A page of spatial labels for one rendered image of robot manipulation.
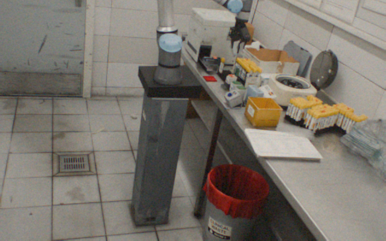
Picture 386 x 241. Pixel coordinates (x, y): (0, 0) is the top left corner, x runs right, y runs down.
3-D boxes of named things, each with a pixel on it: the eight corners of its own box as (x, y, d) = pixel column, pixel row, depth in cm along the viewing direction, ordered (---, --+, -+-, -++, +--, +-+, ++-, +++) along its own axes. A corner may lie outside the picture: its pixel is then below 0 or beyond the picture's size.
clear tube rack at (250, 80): (231, 74, 254) (234, 64, 251) (245, 75, 258) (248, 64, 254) (244, 88, 237) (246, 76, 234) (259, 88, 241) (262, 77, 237)
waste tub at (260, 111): (243, 114, 205) (247, 96, 201) (266, 114, 209) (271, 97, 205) (253, 127, 194) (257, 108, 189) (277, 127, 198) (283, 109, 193)
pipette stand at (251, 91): (242, 101, 219) (245, 85, 214) (252, 101, 222) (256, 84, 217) (251, 109, 211) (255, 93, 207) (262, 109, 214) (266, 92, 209)
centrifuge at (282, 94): (254, 89, 238) (259, 70, 233) (300, 93, 244) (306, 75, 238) (266, 107, 217) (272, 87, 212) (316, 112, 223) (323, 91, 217)
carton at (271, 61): (239, 67, 268) (243, 46, 261) (276, 69, 278) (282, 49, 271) (254, 82, 248) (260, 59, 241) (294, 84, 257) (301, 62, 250)
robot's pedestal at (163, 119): (136, 226, 244) (152, 98, 205) (130, 205, 260) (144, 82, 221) (167, 223, 251) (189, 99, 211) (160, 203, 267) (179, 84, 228)
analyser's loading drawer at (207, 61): (196, 58, 265) (198, 51, 262) (206, 59, 267) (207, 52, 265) (207, 70, 248) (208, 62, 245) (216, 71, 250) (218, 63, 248)
